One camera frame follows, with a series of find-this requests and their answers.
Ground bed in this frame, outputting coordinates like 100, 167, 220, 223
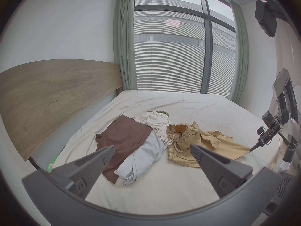
0, 59, 280, 207

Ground cream white garment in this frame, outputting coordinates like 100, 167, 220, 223
131, 111, 172, 150

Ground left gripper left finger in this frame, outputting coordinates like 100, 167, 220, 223
49, 145, 115, 200

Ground pale grey garment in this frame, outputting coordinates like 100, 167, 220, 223
114, 131, 165, 186

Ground tan shorts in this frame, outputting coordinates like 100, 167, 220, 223
166, 121, 251, 168

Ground brown garment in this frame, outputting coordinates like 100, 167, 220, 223
95, 115, 152, 184

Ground window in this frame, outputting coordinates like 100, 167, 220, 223
134, 0, 237, 98

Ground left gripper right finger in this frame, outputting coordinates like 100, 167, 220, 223
190, 144, 253, 199

